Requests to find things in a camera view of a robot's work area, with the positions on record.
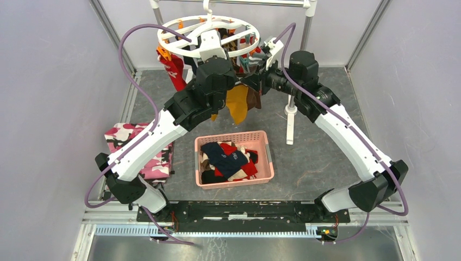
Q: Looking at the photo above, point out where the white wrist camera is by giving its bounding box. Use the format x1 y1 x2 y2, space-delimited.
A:
198 29 227 62
260 38 284 70

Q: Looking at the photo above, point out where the pink perforated plastic basket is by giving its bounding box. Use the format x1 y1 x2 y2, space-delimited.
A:
195 130 275 189

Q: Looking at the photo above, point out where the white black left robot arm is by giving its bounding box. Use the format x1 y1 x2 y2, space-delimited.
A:
103 56 237 222

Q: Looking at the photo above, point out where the orange clothes clip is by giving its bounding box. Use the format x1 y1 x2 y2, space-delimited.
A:
156 45 172 61

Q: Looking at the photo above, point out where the pink camouflage folded cloth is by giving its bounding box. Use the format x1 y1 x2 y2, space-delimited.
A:
104 115 187 182

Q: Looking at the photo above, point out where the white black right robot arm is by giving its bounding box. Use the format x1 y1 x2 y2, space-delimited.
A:
242 51 409 222

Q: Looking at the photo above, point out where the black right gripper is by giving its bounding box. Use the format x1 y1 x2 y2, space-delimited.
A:
241 55 301 97

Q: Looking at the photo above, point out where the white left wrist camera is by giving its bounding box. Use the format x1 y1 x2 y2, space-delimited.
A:
198 29 227 62

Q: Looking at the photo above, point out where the navy blue sock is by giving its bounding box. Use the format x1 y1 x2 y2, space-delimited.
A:
201 142 249 179

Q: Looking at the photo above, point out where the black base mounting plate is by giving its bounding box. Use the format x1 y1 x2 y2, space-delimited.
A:
153 200 351 232

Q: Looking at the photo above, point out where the yellow cloth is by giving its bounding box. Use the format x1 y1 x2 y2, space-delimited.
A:
226 85 248 125

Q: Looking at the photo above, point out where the white round clip hanger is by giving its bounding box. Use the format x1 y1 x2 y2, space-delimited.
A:
157 1 260 61

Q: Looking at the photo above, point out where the red cloth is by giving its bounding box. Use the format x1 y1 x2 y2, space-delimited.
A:
160 52 186 91

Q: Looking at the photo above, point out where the brown striped sock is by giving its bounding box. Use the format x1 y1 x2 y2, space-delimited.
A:
246 87 262 110

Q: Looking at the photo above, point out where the white metal drying rack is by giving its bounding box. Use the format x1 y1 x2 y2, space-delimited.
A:
149 0 317 145

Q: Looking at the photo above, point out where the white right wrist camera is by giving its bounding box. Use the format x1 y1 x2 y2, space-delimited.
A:
260 38 284 70

